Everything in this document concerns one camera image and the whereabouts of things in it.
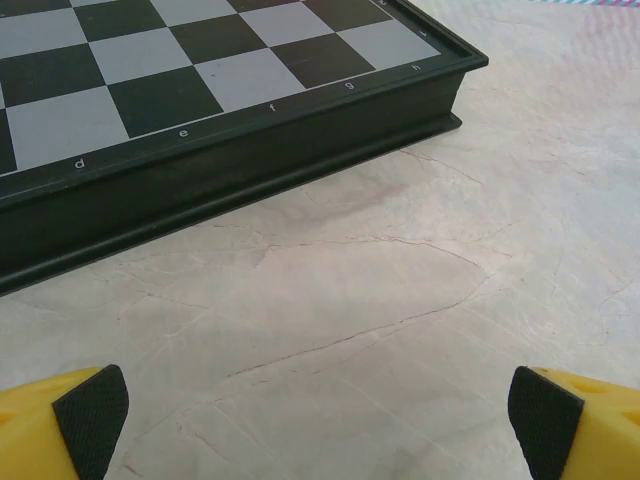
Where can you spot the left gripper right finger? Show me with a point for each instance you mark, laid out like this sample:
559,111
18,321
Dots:
590,435

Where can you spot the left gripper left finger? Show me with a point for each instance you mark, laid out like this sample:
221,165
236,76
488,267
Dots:
45,435

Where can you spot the black folding chess board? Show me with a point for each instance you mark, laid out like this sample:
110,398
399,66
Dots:
150,100

